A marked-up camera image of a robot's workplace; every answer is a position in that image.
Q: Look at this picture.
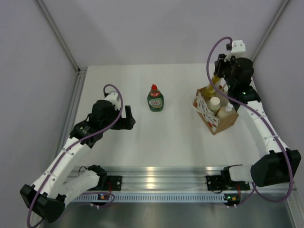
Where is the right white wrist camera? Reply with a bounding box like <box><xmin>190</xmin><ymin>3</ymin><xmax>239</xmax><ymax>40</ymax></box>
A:
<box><xmin>226</xmin><ymin>40</ymin><xmax>246</xmax><ymax>53</ymax></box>

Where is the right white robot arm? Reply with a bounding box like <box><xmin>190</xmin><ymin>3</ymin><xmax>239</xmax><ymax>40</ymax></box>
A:
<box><xmin>214</xmin><ymin>54</ymin><xmax>301</xmax><ymax>189</ymax></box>

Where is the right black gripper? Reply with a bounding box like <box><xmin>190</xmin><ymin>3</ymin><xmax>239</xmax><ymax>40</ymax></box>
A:
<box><xmin>214</xmin><ymin>53</ymin><xmax>237</xmax><ymax>89</ymax></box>

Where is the yellow dish soap bottle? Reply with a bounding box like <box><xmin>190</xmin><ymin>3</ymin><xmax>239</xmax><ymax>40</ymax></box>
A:
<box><xmin>205</xmin><ymin>74</ymin><xmax>222</xmax><ymax>98</ymax></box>

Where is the pale green white-capped bottle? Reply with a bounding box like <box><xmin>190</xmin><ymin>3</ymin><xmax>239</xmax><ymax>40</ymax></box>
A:
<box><xmin>207</xmin><ymin>96</ymin><xmax>221</xmax><ymax>115</ymax></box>

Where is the white slotted cable duct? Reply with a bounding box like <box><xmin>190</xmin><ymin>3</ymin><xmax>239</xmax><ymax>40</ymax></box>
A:
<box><xmin>71</xmin><ymin>193</ymin><xmax>228</xmax><ymax>203</ymax></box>

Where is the right aluminium frame post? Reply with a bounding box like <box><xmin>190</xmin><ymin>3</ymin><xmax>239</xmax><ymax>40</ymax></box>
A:
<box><xmin>250</xmin><ymin>0</ymin><xmax>292</xmax><ymax>63</ymax></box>

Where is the left aluminium frame post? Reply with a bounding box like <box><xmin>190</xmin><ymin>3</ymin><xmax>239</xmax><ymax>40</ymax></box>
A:
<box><xmin>35</xmin><ymin>0</ymin><xmax>87</xmax><ymax>124</ymax></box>

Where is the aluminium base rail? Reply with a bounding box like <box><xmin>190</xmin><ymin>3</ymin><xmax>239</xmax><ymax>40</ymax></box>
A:
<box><xmin>59</xmin><ymin>165</ymin><xmax>297</xmax><ymax>192</ymax></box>

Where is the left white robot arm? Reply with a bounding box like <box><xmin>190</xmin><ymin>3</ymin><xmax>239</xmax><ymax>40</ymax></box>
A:
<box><xmin>20</xmin><ymin>100</ymin><xmax>136</xmax><ymax>223</ymax></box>

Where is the purple cable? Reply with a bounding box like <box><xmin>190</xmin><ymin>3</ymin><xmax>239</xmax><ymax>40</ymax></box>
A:
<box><xmin>206</xmin><ymin>36</ymin><xmax>295</xmax><ymax>203</ymax></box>
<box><xmin>26</xmin><ymin>84</ymin><xmax>124</xmax><ymax>227</ymax></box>

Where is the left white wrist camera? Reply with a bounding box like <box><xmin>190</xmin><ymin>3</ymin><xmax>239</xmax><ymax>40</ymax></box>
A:
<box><xmin>105</xmin><ymin>92</ymin><xmax>121</xmax><ymax>111</ymax></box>

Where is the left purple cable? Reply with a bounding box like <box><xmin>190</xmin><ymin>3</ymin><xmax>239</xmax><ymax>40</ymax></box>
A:
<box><xmin>26</xmin><ymin>84</ymin><xmax>124</xmax><ymax>227</ymax></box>

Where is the cream lotion bottle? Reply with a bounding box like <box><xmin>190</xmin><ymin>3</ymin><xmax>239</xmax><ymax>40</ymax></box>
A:
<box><xmin>217</xmin><ymin>103</ymin><xmax>234</xmax><ymax>120</ymax></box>

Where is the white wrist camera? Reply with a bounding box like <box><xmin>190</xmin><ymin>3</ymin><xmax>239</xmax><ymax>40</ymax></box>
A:
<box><xmin>105</xmin><ymin>92</ymin><xmax>121</xmax><ymax>111</ymax></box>
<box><xmin>226</xmin><ymin>40</ymin><xmax>246</xmax><ymax>53</ymax></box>

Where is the aluminium frame post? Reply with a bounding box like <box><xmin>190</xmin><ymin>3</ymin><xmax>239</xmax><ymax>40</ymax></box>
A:
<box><xmin>35</xmin><ymin>0</ymin><xmax>87</xmax><ymax>124</ymax></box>
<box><xmin>250</xmin><ymin>0</ymin><xmax>292</xmax><ymax>63</ymax></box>

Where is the watermelon print canvas bag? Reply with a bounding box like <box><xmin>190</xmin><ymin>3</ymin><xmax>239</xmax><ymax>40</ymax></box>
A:
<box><xmin>191</xmin><ymin>87</ymin><xmax>239</xmax><ymax>135</ymax></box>

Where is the green dish soap bottle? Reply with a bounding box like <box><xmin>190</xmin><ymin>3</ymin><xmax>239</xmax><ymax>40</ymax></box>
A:
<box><xmin>147</xmin><ymin>84</ymin><xmax>164</xmax><ymax>112</ymax></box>

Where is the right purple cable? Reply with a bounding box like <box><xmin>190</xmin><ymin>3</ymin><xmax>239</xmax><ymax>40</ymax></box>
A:
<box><xmin>206</xmin><ymin>36</ymin><xmax>295</xmax><ymax>203</ymax></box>

